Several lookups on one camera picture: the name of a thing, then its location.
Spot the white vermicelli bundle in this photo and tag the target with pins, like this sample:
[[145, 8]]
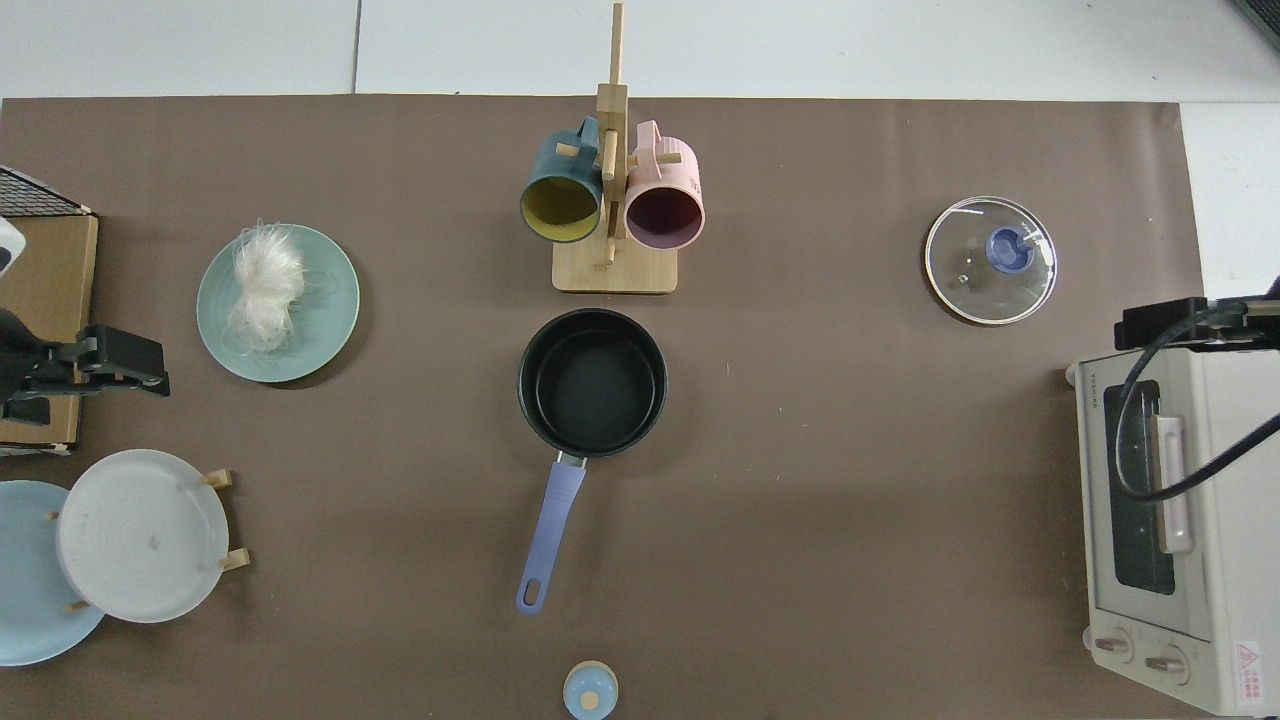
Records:
[[265, 270]]

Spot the dark grey panel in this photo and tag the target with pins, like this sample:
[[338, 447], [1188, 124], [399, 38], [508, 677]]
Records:
[[1268, 12]]

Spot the wooden cup stand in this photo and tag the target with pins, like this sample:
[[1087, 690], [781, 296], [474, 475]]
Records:
[[615, 270]]

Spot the pink ribbed cup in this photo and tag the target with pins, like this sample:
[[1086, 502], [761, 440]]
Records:
[[680, 165]]

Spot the white plate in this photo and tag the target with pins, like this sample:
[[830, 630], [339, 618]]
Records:
[[140, 540]]

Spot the wooden plate rack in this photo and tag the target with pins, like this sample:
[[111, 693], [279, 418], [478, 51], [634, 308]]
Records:
[[238, 560]]

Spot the small blue round thing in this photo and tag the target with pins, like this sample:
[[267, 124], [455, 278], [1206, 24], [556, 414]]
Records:
[[580, 695]]

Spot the dark teal cup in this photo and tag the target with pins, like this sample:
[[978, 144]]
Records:
[[560, 165]]

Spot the glass lid with blue knob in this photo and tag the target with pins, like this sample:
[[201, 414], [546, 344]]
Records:
[[1010, 250]]

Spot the light blue plate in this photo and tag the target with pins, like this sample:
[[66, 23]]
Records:
[[30, 600]]

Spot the brown table cloth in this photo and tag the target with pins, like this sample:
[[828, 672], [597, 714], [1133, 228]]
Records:
[[800, 500]]

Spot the pale toaster oven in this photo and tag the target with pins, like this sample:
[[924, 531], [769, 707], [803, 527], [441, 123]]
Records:
[[1230, 500]]

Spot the pale green plate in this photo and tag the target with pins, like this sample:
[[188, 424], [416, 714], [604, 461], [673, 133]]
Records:
[[320, 330]]

